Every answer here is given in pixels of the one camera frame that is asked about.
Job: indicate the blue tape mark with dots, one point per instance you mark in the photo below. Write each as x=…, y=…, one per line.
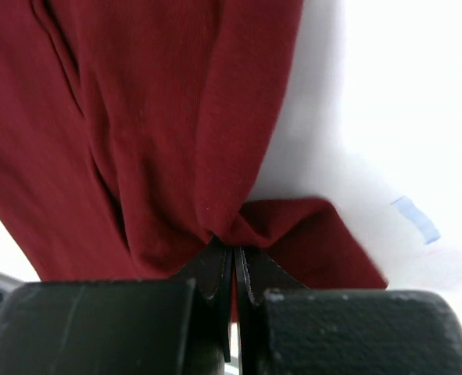
x=424, y=225

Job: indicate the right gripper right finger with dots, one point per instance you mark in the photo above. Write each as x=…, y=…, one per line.
x=256, y=272

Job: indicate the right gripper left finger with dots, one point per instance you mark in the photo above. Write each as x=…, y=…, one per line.
x=212, y=272

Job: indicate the dark maroon t shirt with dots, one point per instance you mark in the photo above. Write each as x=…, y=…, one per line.
x=132, y=132

